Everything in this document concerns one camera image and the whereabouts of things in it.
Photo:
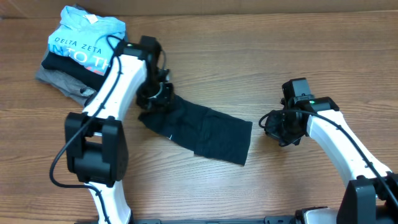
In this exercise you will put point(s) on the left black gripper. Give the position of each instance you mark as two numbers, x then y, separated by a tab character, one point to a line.
168	97

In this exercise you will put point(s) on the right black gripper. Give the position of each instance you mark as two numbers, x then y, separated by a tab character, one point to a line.
280	128

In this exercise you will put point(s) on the dark teal t-shirt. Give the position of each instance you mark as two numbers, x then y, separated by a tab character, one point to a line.
204	131

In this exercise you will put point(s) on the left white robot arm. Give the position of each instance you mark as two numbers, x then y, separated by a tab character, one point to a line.
96	146

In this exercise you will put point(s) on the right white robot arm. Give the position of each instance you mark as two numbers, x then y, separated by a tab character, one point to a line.
371	187

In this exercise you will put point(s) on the grey folded garment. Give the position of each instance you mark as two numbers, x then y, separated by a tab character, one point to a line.
69	86

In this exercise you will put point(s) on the light blue folded t-shirt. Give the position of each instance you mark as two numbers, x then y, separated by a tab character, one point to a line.
86	38

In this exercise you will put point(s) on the black folded garment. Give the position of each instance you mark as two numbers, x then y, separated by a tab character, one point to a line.
91	78

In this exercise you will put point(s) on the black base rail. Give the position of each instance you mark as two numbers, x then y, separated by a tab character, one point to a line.
217	221

